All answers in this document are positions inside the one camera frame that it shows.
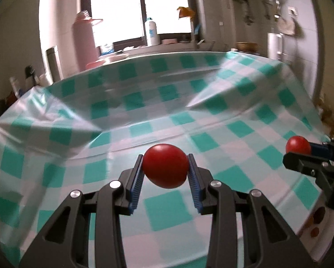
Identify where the red cherry tomato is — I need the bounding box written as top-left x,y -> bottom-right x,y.
143,143 -> 190,189
286,136 -> 312,155

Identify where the yellow hanging cloth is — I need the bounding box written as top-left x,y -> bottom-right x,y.
177,6 -> 196,19

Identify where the white box with brown spots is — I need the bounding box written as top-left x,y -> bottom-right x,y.
298,198 -> 334,260

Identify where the stainless steel thermos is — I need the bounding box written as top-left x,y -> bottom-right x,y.
46,45 -> 64,83

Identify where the white snack packet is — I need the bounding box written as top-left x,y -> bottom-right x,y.
10,77 -> 24,98

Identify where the teal checked plastic tablecloth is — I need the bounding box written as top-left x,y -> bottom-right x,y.
0,51 -> 331,268

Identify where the wooden bowl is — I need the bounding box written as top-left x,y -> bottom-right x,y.
236,42 -> 258,52

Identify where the pink thermos jug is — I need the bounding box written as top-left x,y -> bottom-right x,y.
73,10 -> 103,71

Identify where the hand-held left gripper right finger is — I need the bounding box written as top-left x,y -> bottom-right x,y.
187,153 -> 314,268

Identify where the white lotion bottle blue label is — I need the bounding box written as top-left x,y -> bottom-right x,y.
145,17 -> 160,46

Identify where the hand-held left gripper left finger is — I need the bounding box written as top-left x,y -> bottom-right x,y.
19,154 -> 144,268

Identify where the white kettle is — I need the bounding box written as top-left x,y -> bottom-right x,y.
267,32 -> 284,60

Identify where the pink bowl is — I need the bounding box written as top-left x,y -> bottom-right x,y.
86,59 -> 112,70

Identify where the dark glass bottle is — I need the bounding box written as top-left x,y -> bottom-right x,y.
25,65 -> 38,90

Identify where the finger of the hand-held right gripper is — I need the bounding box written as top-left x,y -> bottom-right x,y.
309,141 -> 334,158
283,151 -> 334,177

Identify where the window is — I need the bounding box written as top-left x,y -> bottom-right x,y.
89,0 -> 192,45

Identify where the beige hanging cloth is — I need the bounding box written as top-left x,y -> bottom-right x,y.
277,15 -> 303,37

